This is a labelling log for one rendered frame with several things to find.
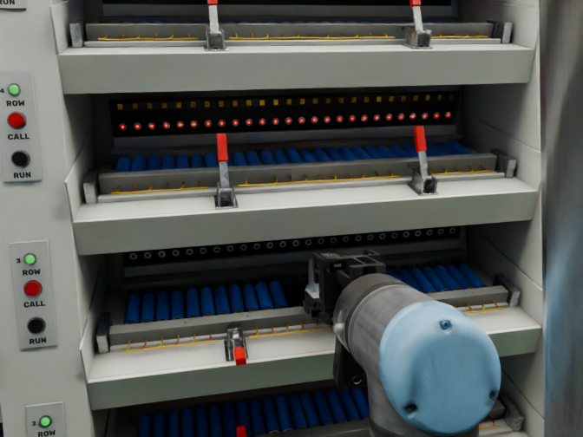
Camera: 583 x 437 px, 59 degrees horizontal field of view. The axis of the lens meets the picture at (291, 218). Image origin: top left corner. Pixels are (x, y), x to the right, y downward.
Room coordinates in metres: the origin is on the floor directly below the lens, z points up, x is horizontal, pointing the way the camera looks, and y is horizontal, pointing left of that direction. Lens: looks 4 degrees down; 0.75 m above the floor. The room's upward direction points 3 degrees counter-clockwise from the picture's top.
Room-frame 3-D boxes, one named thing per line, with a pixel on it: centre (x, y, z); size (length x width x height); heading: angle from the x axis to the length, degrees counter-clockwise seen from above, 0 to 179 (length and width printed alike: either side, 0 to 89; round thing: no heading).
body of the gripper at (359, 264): (0.59, -0.07, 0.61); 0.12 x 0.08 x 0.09; 11
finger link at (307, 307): (0.65, -0.03, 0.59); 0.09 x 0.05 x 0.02; 15
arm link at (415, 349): (0.43, -0.10, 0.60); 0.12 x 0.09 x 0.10; 11
